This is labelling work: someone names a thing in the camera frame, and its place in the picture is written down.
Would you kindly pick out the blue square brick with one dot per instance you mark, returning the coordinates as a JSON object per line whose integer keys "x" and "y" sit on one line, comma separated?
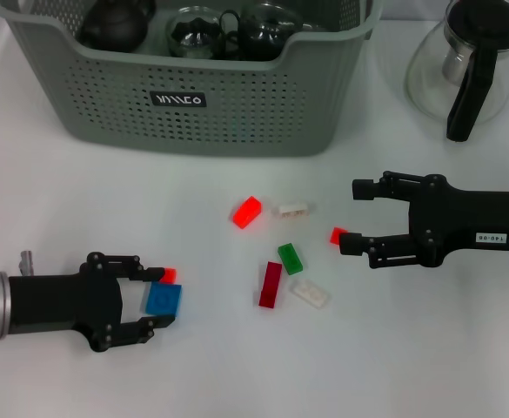
{"x": 163, "y": 299}

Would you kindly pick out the green studded brick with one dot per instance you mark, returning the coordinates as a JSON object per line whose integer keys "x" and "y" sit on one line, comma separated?
{"x": 290, "y": 259}

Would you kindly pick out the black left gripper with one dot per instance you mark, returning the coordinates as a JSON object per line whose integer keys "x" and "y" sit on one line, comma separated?
{"x": 62, "y": 302}

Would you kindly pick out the orange-red sloped brick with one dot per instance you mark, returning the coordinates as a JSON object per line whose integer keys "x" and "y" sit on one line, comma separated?
{"x": 246, "y": 212}

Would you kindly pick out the white flat studded plate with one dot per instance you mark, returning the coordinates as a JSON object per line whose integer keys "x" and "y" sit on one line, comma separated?
{"x": 310, "y": 294}

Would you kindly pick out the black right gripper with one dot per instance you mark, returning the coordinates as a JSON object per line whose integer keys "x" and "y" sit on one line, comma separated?
{"x": 454, "y": 222}

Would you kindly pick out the white hollow brick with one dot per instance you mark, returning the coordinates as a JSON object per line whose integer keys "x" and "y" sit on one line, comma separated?
{"x": 292, "y": 211}

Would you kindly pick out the grey perforated storage bin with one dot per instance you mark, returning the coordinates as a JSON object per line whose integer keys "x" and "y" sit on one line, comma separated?
{"x": 236, "y": 109}

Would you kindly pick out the black teapot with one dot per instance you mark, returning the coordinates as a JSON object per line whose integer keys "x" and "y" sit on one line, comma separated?
{"x": 115, "y": 26}

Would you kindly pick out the dark red long brick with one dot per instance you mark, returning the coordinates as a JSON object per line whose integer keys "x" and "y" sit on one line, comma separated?
{"x": 270, "y": 285}

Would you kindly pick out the small red brick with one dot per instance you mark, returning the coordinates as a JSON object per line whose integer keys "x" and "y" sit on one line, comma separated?
{"x": 171, "y": 275}
{"x": 334, "y": 235}

